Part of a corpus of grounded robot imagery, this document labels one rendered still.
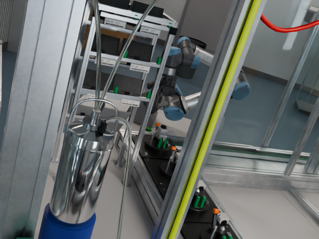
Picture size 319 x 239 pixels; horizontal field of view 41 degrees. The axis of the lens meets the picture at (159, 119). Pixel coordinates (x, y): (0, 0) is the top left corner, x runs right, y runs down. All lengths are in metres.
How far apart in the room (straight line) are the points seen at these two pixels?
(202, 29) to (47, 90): 8.53
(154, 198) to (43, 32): 1.20
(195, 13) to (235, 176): 7.10
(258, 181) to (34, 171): 1.74
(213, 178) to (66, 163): 1.23
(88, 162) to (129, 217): 0.73
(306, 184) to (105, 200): 1.27
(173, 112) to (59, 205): 1.45
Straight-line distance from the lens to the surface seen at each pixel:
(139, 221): 1.85
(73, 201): 1.23
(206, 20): 9.23
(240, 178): 2.38
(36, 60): 0.77
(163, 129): 2.19
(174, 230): 1.03
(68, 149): 1.17
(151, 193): 1.86
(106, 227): 1.77
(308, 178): 2.65
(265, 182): 2.49
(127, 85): 1.88
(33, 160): 0.86
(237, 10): 0.87
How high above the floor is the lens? 1.92
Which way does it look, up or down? 21 degrees down
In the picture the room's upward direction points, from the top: 17 degrees clockwise
